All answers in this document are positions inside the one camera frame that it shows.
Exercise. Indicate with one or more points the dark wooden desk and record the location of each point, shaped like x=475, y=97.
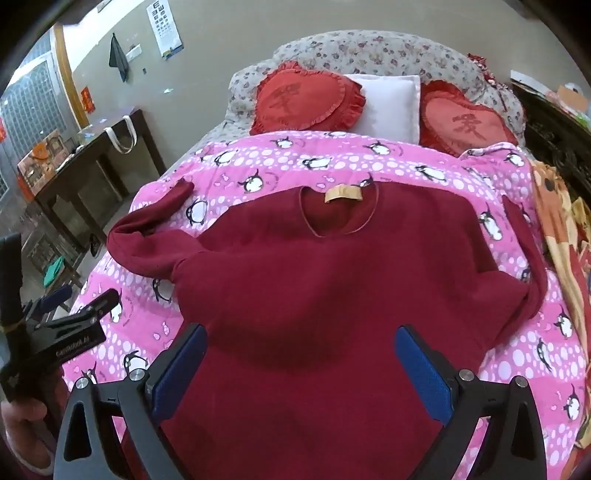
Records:
x=92, y=147

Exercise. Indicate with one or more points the cardboard box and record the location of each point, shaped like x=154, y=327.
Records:
x=44, y=159

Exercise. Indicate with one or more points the white wall socket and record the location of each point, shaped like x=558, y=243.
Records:
x=133, y=51

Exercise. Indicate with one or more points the glass block window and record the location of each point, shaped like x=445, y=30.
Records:
x=32, y=106

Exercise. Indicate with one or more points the white pillow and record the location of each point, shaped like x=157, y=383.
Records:
x=392, y=106

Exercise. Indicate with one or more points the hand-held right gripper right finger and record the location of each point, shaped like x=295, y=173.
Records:
x=422, y=374

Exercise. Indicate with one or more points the papers on cabinet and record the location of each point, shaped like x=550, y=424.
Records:
x=565, y=94

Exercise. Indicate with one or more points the dark hanging cloth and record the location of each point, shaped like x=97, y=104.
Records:
x=118, y=57

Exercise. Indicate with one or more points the red heart pillow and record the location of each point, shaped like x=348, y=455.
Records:
x=461, y=122
x=300, y=97

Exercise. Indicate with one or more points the green cloth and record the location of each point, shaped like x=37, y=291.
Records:
x=53, y=271

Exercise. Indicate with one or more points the dark carved wooden cabinet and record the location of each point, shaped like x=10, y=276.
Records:
x=554, y=138

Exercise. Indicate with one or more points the red paper wall decoration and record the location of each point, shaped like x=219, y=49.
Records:
x=87, y=99

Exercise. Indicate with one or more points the pink penguin blanket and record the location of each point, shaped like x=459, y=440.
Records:
x=258, y=161

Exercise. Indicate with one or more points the eye chart poster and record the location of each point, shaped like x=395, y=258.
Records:
x=165, y=25

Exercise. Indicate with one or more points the person's left hand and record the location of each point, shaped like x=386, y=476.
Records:
x=23, y=422

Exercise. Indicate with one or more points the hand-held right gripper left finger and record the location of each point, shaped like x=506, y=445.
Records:
x=181, y=368

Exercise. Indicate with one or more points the orange printed blanket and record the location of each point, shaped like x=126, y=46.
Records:
x=563, y=230

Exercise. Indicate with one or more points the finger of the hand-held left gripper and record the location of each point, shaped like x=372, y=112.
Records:
x=104, y=303
x=55, y=297

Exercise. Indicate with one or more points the dark red sweater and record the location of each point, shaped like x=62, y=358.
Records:
x=300, y=277

